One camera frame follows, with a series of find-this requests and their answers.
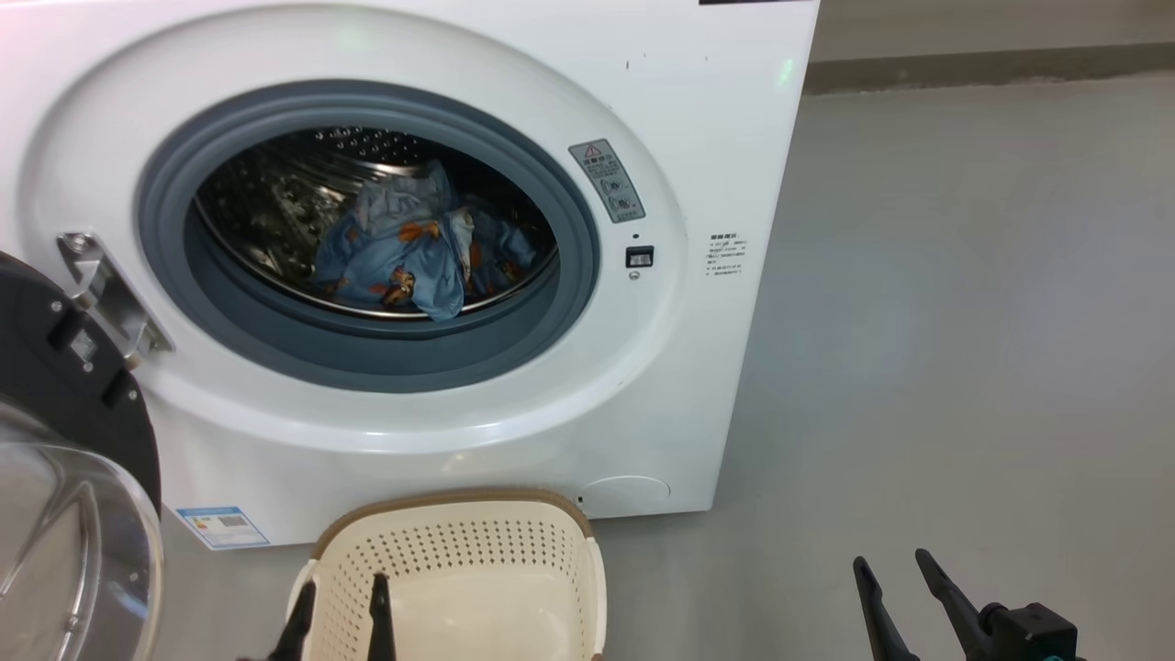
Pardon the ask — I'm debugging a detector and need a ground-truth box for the cream perforated laundry basket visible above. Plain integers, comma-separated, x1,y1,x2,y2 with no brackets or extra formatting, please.
285,487,608,661

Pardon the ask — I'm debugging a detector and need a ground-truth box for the round filter cover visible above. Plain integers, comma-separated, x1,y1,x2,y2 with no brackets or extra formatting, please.
579,474,672,516

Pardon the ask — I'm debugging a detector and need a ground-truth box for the steel washing drum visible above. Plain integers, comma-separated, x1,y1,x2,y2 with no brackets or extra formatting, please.
192,126,560,321

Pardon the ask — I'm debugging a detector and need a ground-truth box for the black round glass door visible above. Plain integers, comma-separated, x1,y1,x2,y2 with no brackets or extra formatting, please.
0,250,169,661

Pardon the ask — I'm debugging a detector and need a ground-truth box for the metal door hinge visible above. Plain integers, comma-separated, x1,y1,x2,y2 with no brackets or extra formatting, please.
56,230,176,370

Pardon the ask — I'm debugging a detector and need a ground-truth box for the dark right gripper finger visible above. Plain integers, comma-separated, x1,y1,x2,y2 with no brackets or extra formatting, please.
851,555,920,661
914,547,998,661

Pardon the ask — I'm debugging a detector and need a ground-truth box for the white front-load washing machine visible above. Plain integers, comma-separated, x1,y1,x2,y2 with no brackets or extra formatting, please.
0,0,822,553

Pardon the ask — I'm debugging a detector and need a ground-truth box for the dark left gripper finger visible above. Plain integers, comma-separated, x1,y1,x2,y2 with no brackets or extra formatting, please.
366,573,398,661
270,579,319,661

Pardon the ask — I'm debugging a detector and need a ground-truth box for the blue energy label sticker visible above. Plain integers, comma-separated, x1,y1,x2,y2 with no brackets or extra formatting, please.
175,504,272,551

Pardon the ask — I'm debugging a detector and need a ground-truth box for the grey warning sticker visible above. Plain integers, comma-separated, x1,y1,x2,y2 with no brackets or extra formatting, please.
566,138,647,225

